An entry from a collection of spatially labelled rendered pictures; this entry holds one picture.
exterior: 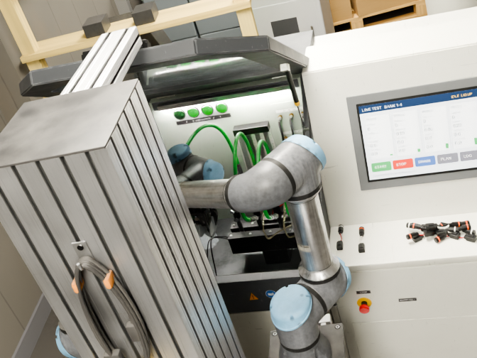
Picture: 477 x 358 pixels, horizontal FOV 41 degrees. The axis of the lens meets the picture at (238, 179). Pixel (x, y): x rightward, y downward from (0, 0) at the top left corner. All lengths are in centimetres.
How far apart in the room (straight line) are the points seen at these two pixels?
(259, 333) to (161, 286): 133
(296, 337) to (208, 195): 45
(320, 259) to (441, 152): 73
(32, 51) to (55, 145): 276
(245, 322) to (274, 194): 106
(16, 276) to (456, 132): 266
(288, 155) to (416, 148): 82
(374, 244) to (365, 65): 62
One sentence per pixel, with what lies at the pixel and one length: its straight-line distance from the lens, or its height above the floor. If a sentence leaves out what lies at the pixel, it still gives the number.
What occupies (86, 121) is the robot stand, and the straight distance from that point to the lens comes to 114.
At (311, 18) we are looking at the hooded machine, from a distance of 505.
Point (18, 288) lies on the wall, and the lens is 395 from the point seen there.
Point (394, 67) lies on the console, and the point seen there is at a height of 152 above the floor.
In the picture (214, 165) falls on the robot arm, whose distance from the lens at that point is 183.
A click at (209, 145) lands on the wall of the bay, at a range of 262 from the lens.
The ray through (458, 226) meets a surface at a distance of 226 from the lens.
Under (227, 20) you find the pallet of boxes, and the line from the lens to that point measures 614.
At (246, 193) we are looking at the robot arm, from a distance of 149.
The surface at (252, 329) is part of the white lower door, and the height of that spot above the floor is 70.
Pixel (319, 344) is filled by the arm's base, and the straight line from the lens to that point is 182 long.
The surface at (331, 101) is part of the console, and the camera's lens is 222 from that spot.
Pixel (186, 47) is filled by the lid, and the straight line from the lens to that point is 154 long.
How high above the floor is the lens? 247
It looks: 32 degrees down
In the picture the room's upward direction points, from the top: 18 degrees counter-clockwise
